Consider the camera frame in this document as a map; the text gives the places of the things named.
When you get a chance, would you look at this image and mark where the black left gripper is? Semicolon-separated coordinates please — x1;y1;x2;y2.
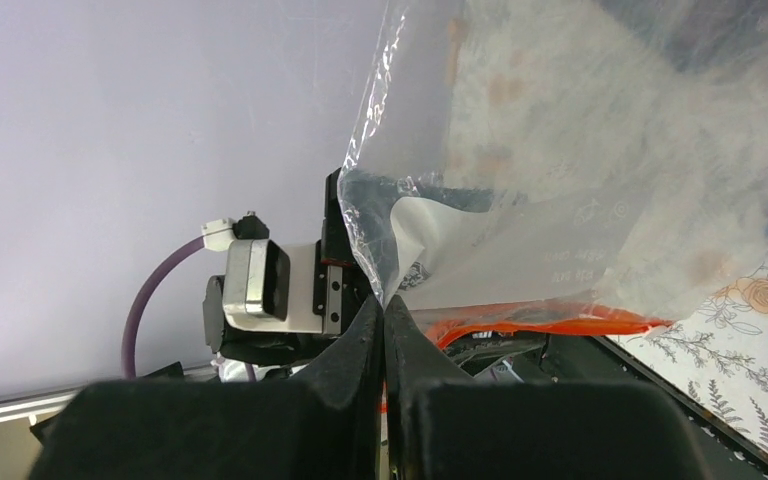
202;172;371;367

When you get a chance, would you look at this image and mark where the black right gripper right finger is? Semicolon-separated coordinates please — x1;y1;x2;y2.
383;297;709;479

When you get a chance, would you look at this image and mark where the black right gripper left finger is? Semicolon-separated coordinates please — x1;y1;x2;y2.
30;298;383;479

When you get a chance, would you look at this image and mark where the clear zip bag orange zipper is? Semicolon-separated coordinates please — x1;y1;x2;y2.
338;1;768;338

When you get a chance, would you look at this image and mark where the floral tablecloth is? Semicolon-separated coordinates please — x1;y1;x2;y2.
611;260;768;455

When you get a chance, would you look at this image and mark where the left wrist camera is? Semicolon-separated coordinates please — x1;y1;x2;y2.
221;239;323;334

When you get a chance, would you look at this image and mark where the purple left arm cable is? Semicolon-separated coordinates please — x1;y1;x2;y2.
121;211;270;382

